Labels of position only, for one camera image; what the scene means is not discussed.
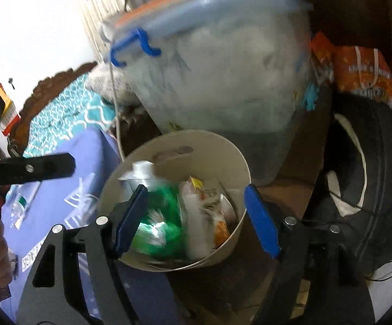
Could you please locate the yellow packet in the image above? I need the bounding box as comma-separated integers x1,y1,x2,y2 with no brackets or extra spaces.
189,176,205,192

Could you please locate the white printed packet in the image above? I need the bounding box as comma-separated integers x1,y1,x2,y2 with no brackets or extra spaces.
199,186,237,224

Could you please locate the orange wall calendar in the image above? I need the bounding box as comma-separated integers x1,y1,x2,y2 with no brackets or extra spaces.
0,83,21,136

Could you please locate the clear plastic bottle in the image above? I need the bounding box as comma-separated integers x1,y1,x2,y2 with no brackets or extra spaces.
8,191,27,229

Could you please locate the clear storage box blue lid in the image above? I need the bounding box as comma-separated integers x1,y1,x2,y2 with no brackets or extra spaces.
103,0,315,187

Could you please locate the striped curtain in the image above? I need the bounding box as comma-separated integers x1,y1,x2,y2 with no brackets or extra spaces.
69,0,132,65

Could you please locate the grey fluffy blanket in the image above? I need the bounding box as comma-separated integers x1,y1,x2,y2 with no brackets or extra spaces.
88,63,146,109

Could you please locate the orange packet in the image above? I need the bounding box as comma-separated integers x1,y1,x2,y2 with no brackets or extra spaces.
213,217,232,248

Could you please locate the green foil packet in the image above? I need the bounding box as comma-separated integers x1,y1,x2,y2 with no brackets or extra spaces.
130,184,186,258

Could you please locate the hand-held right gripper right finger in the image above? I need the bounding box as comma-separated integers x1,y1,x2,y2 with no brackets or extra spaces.
244,183,375,325

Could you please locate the orange printed bag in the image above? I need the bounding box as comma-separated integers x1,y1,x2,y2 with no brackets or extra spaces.
311,32,392,109

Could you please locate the white round bin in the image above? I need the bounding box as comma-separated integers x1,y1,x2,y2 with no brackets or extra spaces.
96,129,252,273

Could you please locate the white cable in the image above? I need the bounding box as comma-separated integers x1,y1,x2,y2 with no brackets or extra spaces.
110,64,127,163

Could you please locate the silver pouch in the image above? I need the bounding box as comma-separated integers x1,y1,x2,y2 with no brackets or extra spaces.
118,161,157,197

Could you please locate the black bag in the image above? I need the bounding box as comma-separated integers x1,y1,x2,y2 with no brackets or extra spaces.
304,93,392,278

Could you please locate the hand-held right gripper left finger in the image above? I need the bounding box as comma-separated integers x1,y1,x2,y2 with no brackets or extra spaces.
16,184,149,325

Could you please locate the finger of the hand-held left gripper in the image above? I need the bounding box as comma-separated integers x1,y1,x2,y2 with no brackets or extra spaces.
0,152,76,185

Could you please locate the teal patterned bedsheet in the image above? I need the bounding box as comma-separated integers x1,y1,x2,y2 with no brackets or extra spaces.
23,74,115,158

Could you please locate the white plastic wrapper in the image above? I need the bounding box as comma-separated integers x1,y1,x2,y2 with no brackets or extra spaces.
179,179,217,258

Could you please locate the carved wooden headboard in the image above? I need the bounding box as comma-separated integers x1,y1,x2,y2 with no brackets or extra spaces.
8,61,98,156

